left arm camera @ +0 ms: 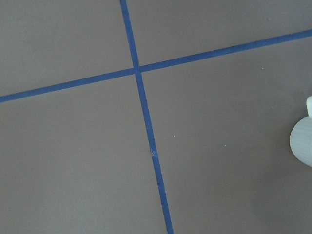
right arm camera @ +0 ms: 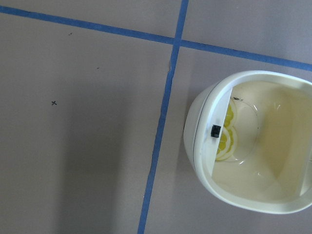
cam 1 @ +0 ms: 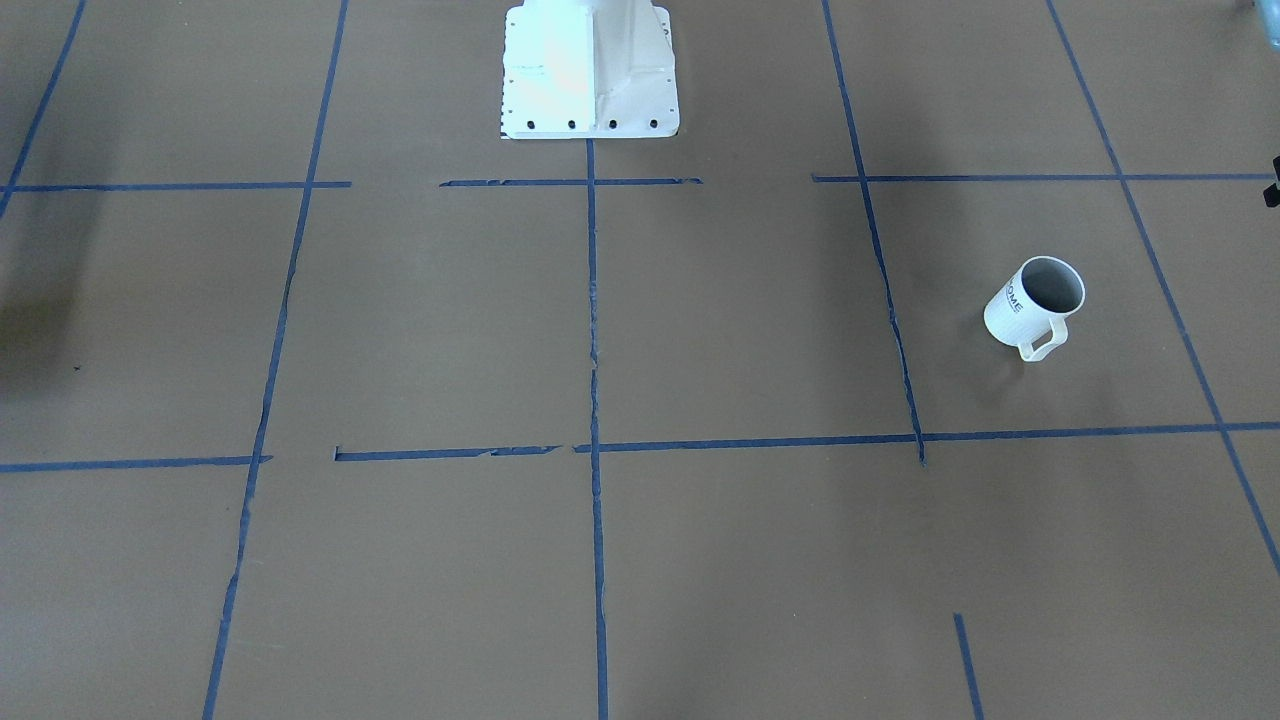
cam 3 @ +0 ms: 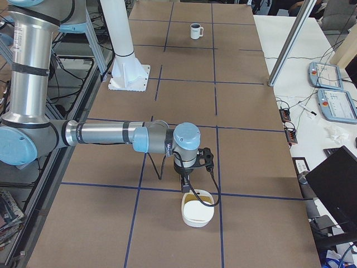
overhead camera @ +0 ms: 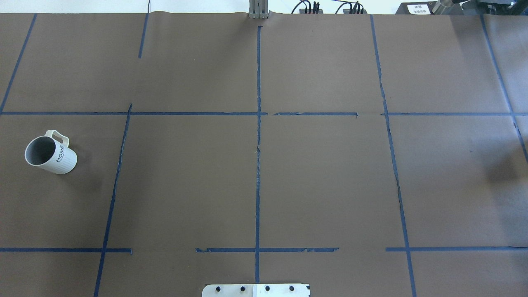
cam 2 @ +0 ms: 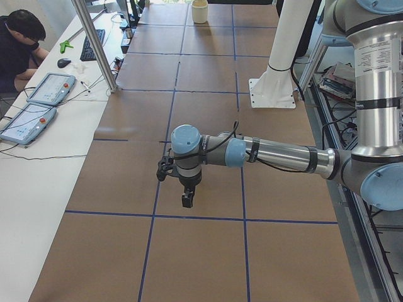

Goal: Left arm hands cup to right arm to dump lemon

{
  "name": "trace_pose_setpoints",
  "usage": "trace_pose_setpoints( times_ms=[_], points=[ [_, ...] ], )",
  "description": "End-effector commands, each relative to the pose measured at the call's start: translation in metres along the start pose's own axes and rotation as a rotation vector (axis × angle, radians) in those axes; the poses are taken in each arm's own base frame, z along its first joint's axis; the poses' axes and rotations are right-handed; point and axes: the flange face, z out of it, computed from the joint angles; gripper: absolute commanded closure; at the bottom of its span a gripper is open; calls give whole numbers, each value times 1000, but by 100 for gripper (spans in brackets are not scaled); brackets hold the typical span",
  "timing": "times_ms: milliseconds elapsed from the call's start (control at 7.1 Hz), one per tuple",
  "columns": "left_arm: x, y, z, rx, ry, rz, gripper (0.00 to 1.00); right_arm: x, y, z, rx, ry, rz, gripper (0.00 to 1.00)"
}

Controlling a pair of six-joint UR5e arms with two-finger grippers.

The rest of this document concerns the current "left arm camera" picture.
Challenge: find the white mug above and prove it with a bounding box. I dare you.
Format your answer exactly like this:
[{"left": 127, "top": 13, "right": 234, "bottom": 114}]
[{"left": 290, "top": 96, "right": 312, "bottom": 167}]

